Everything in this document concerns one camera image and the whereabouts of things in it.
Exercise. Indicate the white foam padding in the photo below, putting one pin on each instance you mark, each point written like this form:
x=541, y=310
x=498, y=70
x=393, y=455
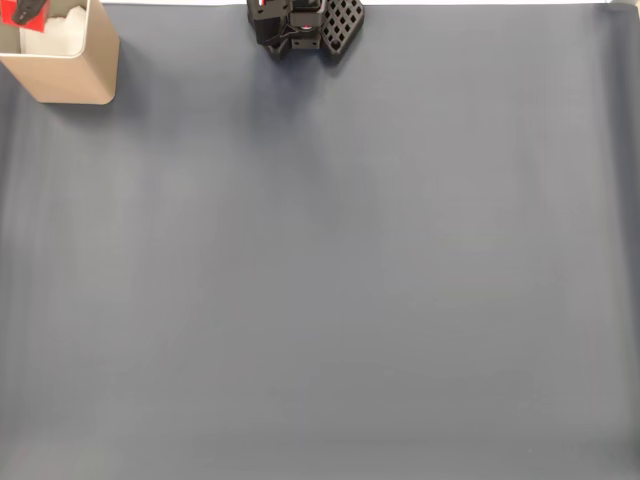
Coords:
x=65, y=37

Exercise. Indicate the grey table mat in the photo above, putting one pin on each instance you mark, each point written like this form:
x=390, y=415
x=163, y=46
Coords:
x=200, y=300

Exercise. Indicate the red cube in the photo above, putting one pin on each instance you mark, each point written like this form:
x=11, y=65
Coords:
x=44, y=17

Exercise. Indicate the beige box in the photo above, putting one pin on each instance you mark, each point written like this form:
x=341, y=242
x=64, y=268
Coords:
x=75, y=80

